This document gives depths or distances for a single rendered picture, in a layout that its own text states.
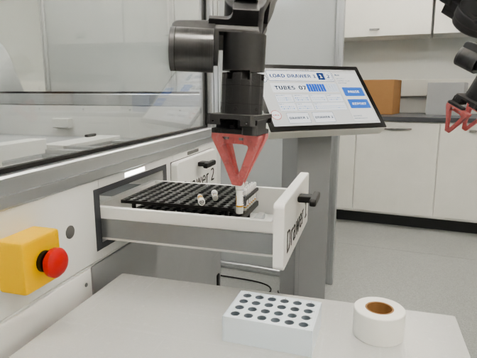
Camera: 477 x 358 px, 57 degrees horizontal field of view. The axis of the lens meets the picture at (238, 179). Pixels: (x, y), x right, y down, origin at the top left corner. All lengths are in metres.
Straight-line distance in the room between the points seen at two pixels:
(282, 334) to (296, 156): 1.18
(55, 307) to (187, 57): 0.44
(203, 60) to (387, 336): 0.44
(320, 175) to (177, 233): 1.10
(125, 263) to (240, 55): 0.52
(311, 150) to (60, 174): 1.19
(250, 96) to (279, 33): 1.97
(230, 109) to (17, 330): 0.43
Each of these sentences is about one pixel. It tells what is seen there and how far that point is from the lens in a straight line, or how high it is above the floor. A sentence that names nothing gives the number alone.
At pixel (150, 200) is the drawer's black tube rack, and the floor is 0.90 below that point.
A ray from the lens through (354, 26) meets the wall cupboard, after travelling 4.11.
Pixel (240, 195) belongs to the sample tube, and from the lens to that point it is 0.62.
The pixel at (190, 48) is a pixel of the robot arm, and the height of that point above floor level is 1.15.
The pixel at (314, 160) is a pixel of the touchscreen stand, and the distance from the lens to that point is 1.77.
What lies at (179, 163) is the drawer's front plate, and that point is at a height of 0.92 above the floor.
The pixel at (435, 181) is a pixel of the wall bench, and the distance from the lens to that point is 3.77.
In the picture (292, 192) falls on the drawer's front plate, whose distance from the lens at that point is 0.76.
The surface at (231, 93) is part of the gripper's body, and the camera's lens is 0.58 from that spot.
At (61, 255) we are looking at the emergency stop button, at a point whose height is 0.89.
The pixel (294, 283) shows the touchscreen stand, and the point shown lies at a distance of 1.87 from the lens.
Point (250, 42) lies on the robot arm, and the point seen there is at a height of 1.16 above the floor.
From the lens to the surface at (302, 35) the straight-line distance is 2.50.
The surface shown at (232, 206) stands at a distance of 0.78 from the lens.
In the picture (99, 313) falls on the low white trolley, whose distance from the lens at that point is 0.75.
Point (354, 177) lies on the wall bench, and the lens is 3.80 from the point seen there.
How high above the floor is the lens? 1.10
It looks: 11 degrees down
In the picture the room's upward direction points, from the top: straight up
